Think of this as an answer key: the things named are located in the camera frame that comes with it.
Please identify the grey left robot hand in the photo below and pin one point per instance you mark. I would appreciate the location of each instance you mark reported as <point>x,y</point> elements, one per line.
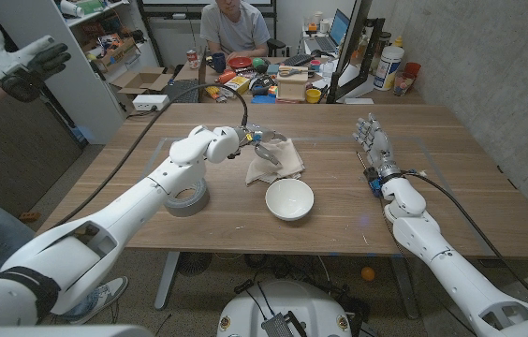
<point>264,136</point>

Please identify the operator hand in tracking glove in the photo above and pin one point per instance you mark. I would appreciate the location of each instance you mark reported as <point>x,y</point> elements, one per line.
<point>16,63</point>

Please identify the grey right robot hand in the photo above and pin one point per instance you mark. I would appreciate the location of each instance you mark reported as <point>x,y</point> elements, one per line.
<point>378,145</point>

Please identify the beige cloth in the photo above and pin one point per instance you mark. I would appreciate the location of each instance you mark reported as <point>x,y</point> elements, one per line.
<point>289,161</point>

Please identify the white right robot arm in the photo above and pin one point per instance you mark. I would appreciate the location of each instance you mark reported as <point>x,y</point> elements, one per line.
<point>451,267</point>

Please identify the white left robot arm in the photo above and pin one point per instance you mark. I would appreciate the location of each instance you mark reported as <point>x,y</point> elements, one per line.
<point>128,210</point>

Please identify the white bowl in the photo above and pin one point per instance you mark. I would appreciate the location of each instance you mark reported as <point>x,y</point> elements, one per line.
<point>289,199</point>

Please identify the red bowl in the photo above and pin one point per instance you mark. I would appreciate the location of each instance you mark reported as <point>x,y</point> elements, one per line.
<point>240,62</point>

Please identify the grey tape roll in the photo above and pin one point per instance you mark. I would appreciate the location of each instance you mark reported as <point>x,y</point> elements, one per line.
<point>194,203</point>

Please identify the black screwdriver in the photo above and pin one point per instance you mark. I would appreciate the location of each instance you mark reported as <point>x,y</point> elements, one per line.
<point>362,160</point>

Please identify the blue flat box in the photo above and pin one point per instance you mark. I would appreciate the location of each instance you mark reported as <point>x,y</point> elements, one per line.
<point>263,99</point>

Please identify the wooden box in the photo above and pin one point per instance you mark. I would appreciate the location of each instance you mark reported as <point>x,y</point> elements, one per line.
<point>292,89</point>

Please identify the yellow white carton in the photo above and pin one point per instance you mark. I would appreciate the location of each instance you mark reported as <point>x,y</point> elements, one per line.
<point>237,84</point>

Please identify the white shelf unit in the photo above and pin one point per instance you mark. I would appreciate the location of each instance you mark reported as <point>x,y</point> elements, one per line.
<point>72,79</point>

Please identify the yellow cup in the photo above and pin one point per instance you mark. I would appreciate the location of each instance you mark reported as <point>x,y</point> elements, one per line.
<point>313,96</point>

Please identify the clear glass cup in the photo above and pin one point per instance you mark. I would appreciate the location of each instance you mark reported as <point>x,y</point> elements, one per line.
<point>403,85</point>

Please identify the orange bottle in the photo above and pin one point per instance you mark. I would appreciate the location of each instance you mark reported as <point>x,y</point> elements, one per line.
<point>226,77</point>

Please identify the green ball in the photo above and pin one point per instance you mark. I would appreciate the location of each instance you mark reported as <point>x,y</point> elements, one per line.
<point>258,62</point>

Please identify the white wipes canister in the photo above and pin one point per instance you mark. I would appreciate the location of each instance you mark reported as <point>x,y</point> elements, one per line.
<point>388,68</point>

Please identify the black keyboard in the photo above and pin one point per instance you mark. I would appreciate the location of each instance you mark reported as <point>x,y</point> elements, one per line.
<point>298,60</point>
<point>189,96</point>

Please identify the red cup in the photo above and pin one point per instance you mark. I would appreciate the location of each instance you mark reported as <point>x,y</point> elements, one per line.
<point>413,68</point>

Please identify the navy blue mug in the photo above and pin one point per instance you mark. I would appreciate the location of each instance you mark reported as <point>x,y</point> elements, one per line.
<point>218,62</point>

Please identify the black computer monitor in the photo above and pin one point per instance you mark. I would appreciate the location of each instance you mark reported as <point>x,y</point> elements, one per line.
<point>350,44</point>

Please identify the seated person grey t-shirt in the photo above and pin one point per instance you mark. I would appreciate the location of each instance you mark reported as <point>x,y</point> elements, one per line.
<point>233,30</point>

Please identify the white power box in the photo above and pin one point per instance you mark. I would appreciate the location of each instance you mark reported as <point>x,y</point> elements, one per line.
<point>151,102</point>

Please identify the open laptop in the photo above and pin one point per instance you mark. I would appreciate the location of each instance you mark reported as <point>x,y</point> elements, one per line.
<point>334,33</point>

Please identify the open cardboard box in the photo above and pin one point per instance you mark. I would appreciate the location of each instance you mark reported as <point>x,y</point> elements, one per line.
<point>142,80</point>

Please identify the orange ball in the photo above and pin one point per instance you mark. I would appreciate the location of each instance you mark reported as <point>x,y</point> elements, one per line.
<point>368,273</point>

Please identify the grey table leg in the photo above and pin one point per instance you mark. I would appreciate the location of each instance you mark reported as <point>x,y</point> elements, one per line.
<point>404,285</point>
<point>166,281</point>

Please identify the black floor fan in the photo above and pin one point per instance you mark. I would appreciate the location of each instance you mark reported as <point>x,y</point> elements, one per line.
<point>195,263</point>

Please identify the orange brick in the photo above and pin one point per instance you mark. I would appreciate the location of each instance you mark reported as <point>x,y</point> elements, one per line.
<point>30,216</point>

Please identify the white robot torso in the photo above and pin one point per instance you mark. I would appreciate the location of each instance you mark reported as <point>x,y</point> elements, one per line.
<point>287,299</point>

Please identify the white grey sneaker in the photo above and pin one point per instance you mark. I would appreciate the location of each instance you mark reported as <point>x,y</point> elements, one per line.
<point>100,297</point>

